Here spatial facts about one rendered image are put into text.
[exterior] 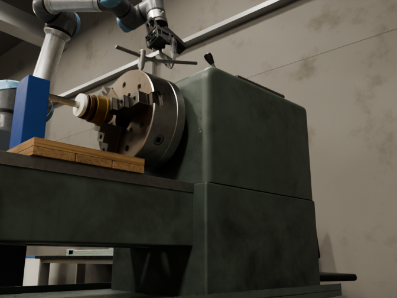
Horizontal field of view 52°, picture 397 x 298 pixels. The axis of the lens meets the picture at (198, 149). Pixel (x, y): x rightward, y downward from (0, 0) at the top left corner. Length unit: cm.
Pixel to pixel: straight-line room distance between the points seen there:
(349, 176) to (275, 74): 146
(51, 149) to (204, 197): 46
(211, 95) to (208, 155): 19
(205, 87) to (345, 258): 300
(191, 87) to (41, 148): 57
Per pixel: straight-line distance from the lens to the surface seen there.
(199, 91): 130
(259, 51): 501
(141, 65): 139
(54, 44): 191
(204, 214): 118
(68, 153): 99
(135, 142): 124
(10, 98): 175
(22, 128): 112
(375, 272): 397
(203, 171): 121
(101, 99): 125
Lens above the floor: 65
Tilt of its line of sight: 15 degrees up
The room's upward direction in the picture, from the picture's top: straight up
